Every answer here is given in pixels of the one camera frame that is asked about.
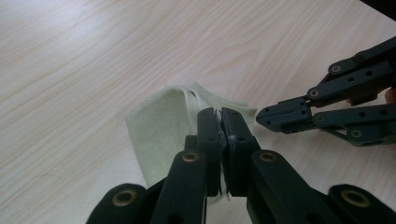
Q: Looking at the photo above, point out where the pale green cloth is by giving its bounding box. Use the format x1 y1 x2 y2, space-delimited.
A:
125 82 258 206

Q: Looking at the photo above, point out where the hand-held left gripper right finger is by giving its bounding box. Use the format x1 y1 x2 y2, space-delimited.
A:
219 106 262 198

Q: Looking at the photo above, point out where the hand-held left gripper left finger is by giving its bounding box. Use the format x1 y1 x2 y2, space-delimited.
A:
184 106 228 198

